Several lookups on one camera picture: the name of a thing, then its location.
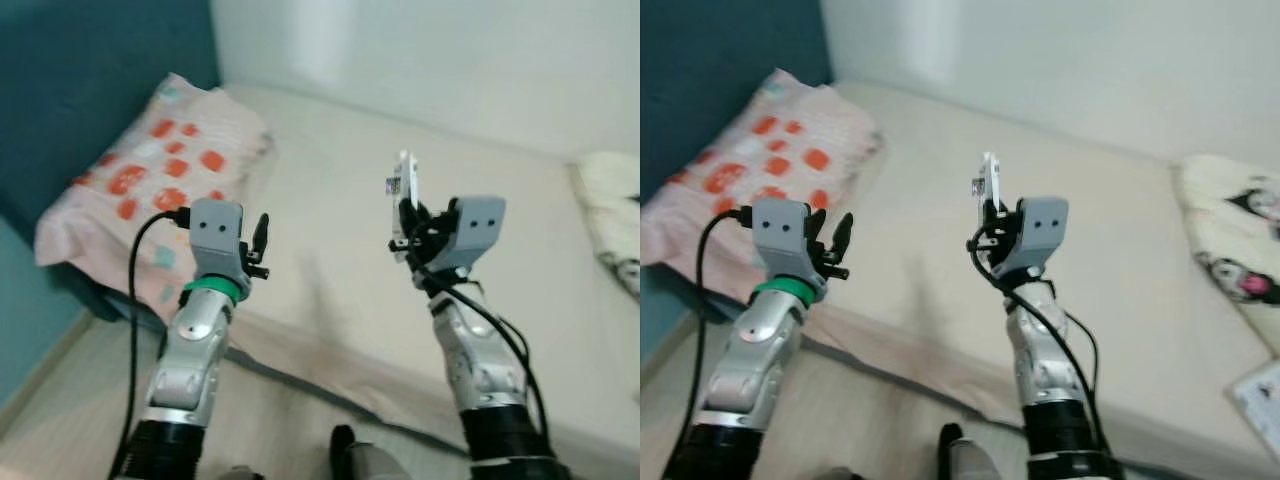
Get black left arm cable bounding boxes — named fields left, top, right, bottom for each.
left=120, top=208, right=193, bottom=480
left=680, top=208, right=756, bottom=480

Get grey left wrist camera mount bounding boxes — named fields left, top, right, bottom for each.
left=188, top=198, right=246, bottom=281
left=752, top=197, right=811, bottom=286

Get teal padded headboard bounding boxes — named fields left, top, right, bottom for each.
left=0, top=0, right=221, bottom=241
left=640, top=0, right=833, bottom=231

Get cream cartoon print quilt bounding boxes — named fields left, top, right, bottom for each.
left=570, top=152, right=640, bottom=299
left=1175, top=153, right=1280, bottom=356

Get white paperback book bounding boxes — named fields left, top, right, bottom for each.
left=1232, top=360, right=1280, bottom=433

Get cream sheeted bed mattress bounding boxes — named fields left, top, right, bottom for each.
left=90, top=82, right=640, bottom=461
left=700, top=82, right=1280, bottom=461

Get white green-printed tube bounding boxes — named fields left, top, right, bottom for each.
left=387, top=150, right=421, bottom=216
left=975, top=152, right=1004, bottom=216

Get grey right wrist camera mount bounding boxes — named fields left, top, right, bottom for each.
left=1015, top=197, right=1069, bottom=279
left=450, top=196, right=507, bottom=276

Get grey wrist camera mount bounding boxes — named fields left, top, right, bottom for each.
left=450, top=196, right=507, bottom=276
left=752, top=197, right=811, bottom=286
left=1015, top=197, right=1069, bottom=279
left=188, top=198, right=246, bottom=281

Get pink pillow with orange spots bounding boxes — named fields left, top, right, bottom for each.
left=640, top=68, right=886, bottom=301
left=35, top=72, right=276, bottom=326

